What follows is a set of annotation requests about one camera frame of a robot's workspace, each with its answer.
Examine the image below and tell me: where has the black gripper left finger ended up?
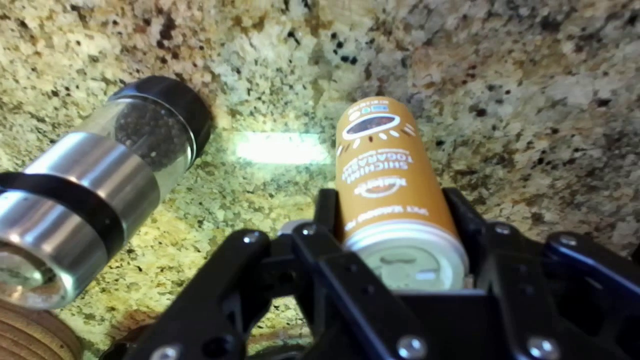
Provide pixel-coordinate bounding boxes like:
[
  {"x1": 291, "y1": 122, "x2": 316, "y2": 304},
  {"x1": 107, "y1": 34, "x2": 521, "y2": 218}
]
[{"x1": 123, "y1": 187, "x2": 429, "y2": 360}]

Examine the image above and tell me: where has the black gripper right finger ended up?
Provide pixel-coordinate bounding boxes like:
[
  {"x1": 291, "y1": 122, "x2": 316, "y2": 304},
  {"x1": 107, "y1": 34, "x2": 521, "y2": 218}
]
[{"x1": 443, "y1": 187, "x2": 640, "y2": 360}]

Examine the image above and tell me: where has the steel glass pepper grinder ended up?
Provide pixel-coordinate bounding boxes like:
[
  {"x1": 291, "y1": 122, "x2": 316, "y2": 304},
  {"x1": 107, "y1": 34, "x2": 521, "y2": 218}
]
[{"x1": 0, "y1": 73, "x2": 216, "y2": 312}]

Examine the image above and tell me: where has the brown spice can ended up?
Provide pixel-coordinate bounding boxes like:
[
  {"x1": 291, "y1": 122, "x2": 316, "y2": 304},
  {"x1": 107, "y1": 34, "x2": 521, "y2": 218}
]
[{"x1": 335, "y1": 94, "x2": 472, "y2": 293}]

